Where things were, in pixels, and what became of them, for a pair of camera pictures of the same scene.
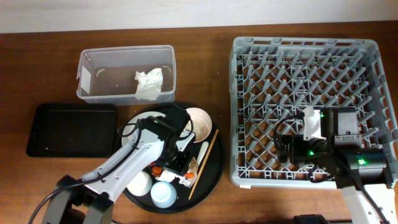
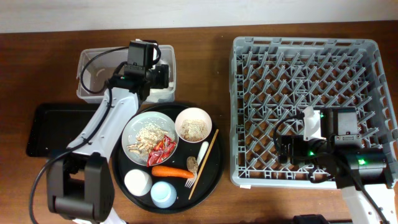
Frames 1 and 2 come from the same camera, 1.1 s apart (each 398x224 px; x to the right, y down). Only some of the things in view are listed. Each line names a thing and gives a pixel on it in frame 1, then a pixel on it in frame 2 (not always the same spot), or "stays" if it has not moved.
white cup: (140, 185) stays
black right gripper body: (301, 151) stays
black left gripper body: (178, 162) -> (160, 77)
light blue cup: (163, 194) stays
